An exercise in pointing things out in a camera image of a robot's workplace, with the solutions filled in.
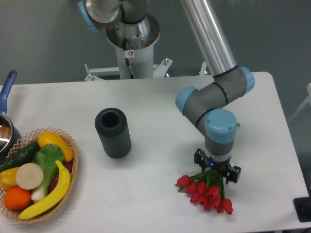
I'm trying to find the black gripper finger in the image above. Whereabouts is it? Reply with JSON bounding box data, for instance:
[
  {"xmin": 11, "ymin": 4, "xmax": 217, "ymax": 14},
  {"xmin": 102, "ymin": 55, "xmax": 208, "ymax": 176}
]
[
  {"xmin": 222, "ymin": 166, "xmax": 242, "ymax": 184},
  {"xmin": 193, "ymin": 149, "xmax": 206, "ymax": 172}
]

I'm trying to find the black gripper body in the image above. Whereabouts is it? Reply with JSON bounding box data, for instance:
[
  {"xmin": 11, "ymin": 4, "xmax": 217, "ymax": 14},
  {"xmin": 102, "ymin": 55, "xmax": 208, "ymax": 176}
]
[{"xmin": 203, "ymin": 151, "xmax": 232, "ymax": 172}]

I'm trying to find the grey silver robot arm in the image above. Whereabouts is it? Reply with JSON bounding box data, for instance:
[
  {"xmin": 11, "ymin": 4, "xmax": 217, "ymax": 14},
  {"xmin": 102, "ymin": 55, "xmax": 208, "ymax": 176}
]
[{"xmin": 78, "ymin": 0, "xmax": 255, "ymax": 183}]

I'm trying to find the red tulip bouquet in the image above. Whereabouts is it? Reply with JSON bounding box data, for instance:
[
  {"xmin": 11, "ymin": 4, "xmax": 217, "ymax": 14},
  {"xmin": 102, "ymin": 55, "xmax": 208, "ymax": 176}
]
[{"xmin": 175, "ymin": 169, "xmax": 233, "ymax": 215}]

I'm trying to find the black device at table edge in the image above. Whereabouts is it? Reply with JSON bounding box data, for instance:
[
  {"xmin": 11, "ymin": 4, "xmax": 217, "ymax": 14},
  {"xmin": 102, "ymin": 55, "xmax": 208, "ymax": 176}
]
[{"xmin": 293, "ymin": 197, "xmax": 311, "ymax": 222}]

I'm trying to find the dark grey ribbed vase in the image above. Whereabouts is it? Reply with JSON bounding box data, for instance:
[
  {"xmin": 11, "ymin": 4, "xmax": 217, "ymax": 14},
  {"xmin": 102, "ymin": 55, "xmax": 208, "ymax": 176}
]
[{"xmin": 95, "ymin": 107, "xmax": 132, "ymax": 159}]

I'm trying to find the dark red vegetable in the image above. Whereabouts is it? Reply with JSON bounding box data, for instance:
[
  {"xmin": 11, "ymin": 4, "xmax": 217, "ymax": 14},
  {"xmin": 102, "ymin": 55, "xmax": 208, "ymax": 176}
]
[{"xmin": 49, "ymin": 161, "xmax": 73, "ymax": 193}]

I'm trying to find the green bok choy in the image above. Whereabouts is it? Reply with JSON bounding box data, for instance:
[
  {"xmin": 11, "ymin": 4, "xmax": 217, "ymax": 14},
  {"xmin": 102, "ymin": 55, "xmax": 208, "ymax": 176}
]
[{"xmin": 31, "ymin": 144, "xmax": 64, "ymax": 202}]

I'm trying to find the yellow banana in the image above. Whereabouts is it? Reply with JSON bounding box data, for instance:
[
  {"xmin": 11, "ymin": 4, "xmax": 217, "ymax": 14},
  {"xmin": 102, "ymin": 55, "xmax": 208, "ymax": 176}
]
[{"xmin": 18, "ymin": 160, "xmax": 71, "ymax": 220}]

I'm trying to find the beige round disc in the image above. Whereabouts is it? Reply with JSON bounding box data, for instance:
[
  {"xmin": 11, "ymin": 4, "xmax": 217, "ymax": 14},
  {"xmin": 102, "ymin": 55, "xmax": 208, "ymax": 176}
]
[{"xmin": 15, "ymin": 163, "xmax": 44, "ymax": 190}]

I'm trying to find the green cucumber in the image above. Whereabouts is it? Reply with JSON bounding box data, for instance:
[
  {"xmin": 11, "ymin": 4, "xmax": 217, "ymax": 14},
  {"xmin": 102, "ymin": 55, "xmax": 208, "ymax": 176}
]
[{"xmin": 0, "ymin": 141, "xmax": 40, "ymax": 172}]

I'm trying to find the orange fruit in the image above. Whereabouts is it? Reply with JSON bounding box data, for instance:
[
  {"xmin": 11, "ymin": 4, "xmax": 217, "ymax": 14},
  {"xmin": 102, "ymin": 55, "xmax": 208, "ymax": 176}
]
[{"xmin": 3, "ymin": 186, "xmax": 31, "ymax": 210}]

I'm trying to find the yellow bell pepper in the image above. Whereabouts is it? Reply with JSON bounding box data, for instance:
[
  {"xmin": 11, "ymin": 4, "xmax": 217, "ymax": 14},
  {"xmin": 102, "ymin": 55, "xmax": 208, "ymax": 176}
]
[{"xmin": 0, "ymin": 167, "xmax": 19, "ymax": 190}]

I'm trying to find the woven wicker basket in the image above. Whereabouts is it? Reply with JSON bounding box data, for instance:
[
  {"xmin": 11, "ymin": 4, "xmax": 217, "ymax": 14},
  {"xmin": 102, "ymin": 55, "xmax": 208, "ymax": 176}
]
[{"xmin": 0, "ymin": 127, "xmax": 79, "ymax": 224}]

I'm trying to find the white frame at right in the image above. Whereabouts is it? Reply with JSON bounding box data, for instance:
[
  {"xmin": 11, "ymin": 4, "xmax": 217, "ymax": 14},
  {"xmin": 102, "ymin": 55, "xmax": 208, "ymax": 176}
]
[{"xmin": 288, "ymin": 83, "xmax": 311, "ymax": 122}]

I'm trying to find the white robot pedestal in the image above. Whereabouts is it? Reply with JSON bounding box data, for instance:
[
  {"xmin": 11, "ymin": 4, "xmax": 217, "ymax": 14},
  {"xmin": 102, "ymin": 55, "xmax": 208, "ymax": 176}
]
[{"xmin": 85, "ymin": 13, "xmax": 173, "ymax": 81}]

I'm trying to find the blue handled saucepan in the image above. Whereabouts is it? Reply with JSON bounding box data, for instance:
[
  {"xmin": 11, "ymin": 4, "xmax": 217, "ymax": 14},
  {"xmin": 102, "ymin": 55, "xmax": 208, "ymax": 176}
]
[{"xmin": 0, "ymin": 70, "xmax": 21, "ymax": 165}]

